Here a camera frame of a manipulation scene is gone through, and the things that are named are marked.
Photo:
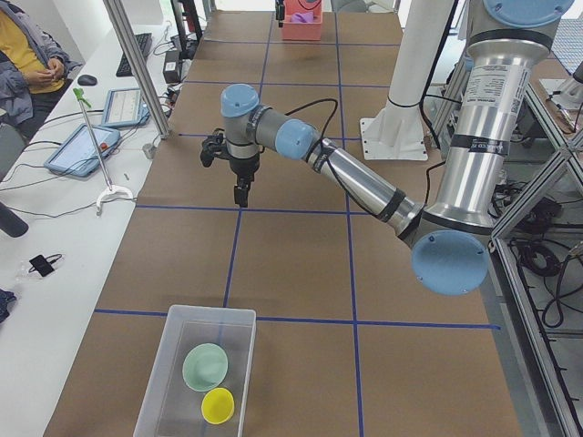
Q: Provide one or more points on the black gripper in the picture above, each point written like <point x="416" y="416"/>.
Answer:
<point x="279" y="10"/>
<point x="243" y="167"/>

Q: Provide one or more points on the aluminium frame post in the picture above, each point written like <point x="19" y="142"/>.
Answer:
<point x="122" y="26"/>

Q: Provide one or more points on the yellow plastic cup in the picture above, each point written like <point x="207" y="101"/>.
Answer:
<point x="217" y="406"/>

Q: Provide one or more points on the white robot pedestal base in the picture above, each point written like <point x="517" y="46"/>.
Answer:
<point x="396" y="132"/>

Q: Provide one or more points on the purple cloth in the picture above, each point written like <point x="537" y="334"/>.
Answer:
<point x="302" y="18"/>

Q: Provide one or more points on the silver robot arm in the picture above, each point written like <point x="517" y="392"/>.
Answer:
<point x="505" y="40"/>

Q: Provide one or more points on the translucent white plastic box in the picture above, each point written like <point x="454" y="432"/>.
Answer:
<point x="170" y="407"/>

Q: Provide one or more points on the pink plastic tray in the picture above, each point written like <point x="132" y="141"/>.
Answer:
<point x="301" y="32"/>

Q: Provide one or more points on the near blue teach pendant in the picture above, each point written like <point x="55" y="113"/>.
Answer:
<point x="77" y="157"/>

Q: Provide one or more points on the blue teach pendant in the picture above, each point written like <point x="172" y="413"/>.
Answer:
<point x="124" y="107"/>
<point x="77" y="157"/>

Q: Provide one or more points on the black power adapter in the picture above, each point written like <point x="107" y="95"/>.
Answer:
<point x="172" y="68"/>

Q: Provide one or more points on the black computer mouse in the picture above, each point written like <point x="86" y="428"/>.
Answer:
<point x="87" y="80"/>

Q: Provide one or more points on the far blue teach pendant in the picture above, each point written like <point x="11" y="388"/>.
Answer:
<point x="124" y="107"/>

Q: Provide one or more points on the mint green bowl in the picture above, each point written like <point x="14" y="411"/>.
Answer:
<point x="205" y="367"/>

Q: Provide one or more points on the grabber reacher stick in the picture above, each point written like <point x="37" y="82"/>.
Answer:
<point x="111" y="191"/>

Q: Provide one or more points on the person in yellow shirt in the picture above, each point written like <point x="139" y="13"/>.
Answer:
<point x="34" y="71"/>

